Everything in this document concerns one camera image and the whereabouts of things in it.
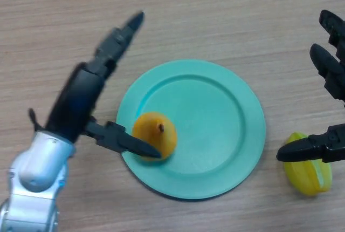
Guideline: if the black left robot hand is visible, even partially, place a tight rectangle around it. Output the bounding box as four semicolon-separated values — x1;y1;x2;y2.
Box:
44;11;162;160

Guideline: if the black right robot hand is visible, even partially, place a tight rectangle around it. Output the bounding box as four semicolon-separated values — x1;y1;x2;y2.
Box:
276;10;345;163

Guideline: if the yellow pear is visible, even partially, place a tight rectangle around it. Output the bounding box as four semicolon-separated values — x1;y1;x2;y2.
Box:
132;112;178;162

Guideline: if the green round plate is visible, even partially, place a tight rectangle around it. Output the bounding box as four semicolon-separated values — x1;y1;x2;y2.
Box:
116;59;267;200

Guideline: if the yellow-green starfruit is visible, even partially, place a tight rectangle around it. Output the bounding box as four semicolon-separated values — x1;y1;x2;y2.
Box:
284;132;333;197

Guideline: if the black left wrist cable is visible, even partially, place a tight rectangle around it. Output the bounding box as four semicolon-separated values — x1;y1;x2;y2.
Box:
28;108;44;132

